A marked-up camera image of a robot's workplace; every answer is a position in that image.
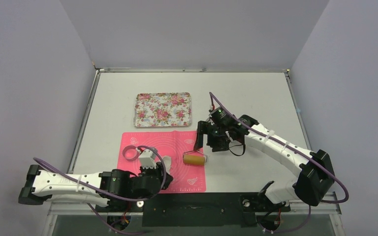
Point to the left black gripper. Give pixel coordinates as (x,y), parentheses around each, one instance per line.
(158,171)

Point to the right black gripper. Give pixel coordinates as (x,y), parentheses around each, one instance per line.
(210,131)

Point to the white dough piece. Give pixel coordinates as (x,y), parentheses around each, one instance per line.
(167,162)

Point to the wooden dough roller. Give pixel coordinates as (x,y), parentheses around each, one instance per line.
(195,157)

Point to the metal ring cutter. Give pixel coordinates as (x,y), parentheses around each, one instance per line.
(130,153)

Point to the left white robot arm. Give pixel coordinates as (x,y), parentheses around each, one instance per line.
(104,189)

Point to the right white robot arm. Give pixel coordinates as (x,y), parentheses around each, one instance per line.
(313,171)

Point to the pink silicone baking mat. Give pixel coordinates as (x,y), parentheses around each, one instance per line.
(187,178)

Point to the floral tray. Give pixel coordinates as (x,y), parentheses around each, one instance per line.
(167,109)

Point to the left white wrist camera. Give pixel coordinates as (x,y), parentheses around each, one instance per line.
(147,159)

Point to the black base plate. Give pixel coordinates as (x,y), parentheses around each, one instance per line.
(200,209)

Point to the aluminium front rail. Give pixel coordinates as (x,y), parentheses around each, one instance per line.
(296,207)

